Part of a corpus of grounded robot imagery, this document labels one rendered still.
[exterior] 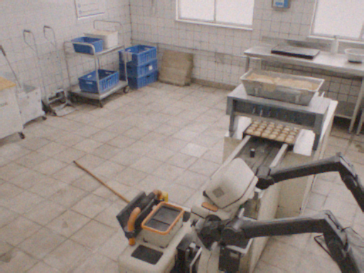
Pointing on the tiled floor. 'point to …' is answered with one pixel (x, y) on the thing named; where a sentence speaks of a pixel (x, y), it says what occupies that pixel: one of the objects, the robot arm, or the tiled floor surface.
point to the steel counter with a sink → (338, 62)
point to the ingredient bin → (9, 110)
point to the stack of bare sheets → (350, 244)
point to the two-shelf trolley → (97, 68)
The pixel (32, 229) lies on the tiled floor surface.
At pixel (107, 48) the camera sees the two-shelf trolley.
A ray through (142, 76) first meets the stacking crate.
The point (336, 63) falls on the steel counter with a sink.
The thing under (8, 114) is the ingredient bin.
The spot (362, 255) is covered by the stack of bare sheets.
